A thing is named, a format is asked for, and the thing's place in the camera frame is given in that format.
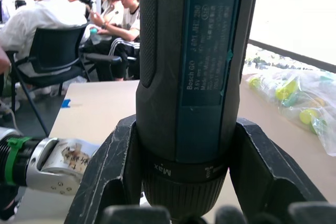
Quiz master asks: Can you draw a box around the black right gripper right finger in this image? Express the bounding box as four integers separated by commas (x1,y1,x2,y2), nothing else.
227,116,329,217

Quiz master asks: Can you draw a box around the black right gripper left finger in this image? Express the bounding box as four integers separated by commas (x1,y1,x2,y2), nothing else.
64,115,148,224

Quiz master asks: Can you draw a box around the dark green electric screwdriver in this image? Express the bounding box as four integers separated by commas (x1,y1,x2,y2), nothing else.
135,0,262,221

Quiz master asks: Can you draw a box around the clear plastic bag of toys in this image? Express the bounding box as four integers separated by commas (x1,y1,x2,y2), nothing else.
246,71,336,157

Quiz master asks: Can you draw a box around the black chair with armrest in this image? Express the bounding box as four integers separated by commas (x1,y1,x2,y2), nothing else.
83,50,140,82

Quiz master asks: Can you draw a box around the patterned sheet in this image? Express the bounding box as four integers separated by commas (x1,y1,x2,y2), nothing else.
244,42,336,79

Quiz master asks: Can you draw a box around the black mesh chair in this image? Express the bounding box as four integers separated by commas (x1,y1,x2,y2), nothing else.
6,23,91,135

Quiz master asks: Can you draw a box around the person in black-collared t-shirt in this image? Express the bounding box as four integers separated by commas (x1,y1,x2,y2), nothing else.
88,0,141,81

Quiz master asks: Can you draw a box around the person in white shirt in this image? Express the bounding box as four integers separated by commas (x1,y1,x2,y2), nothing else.
0,0,89,78

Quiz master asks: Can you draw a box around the green cable tie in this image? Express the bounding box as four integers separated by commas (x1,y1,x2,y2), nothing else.
5,136,33,186

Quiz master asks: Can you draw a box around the white cable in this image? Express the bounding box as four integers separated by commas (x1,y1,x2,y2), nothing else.
0,97,25,134

